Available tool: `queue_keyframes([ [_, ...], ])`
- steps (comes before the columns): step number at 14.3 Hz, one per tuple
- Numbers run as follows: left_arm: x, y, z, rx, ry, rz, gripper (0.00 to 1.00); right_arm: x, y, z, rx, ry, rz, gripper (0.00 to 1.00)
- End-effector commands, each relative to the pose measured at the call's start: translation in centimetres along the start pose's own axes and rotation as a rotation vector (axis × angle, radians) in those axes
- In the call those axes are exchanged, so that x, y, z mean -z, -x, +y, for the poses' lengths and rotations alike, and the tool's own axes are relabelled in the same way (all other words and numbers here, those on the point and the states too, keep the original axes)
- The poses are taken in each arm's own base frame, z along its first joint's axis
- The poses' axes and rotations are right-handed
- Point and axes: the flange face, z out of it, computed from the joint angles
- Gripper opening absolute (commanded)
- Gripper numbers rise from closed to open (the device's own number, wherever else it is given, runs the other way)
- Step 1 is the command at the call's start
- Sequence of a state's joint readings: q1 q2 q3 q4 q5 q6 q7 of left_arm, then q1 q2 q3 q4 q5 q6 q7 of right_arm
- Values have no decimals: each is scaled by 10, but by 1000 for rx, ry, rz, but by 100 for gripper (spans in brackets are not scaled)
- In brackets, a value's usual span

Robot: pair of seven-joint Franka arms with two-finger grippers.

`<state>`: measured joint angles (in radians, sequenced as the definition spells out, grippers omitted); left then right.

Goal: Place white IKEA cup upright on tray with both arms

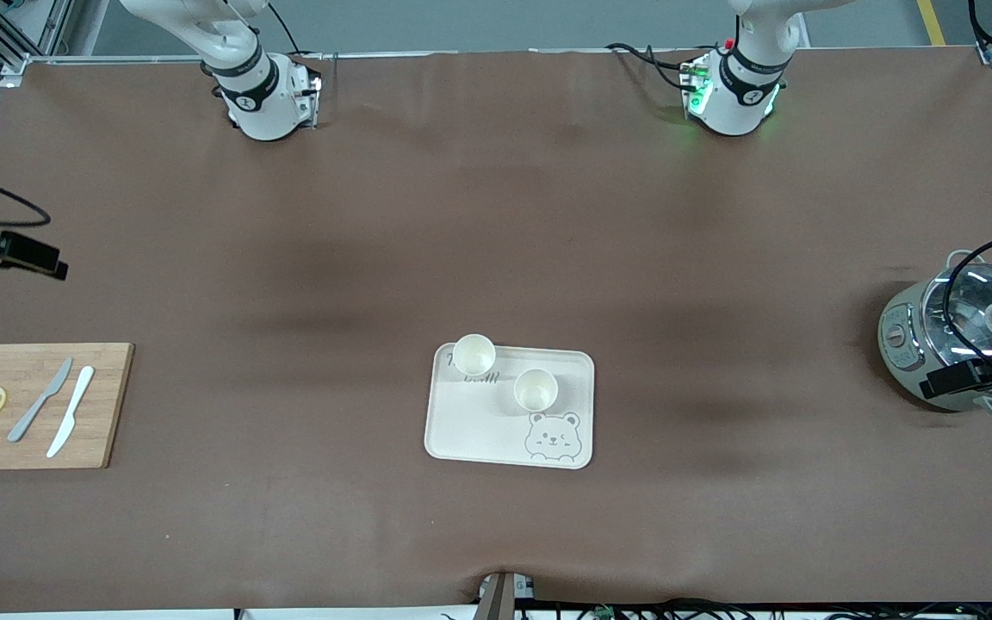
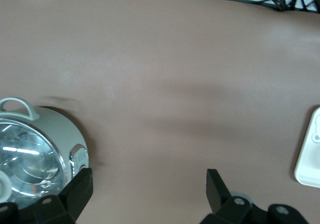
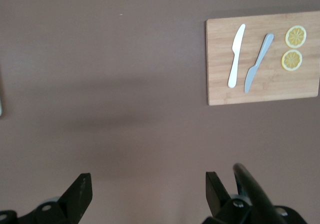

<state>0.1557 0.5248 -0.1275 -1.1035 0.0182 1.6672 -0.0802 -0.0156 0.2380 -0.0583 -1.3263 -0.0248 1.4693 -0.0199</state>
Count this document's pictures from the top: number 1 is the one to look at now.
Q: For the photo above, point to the glass pot lid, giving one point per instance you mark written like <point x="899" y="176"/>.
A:
<point x="978" y="301"/>

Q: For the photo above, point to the white plastic knife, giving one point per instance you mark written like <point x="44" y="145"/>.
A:
<point x="70" y="413"/>

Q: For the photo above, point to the white plastic cup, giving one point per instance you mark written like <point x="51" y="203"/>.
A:
<point x="474" y="354"/>
<point x="536" y="389"/>

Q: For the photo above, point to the grey plastic knife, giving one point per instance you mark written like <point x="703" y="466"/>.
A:
<point x="40" y="400"/>

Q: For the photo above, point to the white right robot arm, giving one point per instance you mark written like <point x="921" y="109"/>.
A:
<point x="263" y="95"/>

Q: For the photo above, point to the small metal table bracket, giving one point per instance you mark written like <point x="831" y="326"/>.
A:
<point x="505" y="598"/>

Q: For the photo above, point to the brown table cover mat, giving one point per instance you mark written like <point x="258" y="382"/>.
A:
<point x="375" y="258"/>

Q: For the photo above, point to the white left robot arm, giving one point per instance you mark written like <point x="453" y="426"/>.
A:
<point x="737" y="95"/>

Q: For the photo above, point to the grey electric cooking pot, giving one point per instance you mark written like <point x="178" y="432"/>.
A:
<point x="896" y="344"/>

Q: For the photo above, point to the cream tray with bear print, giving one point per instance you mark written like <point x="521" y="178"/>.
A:
<point x="479" y="430"/>

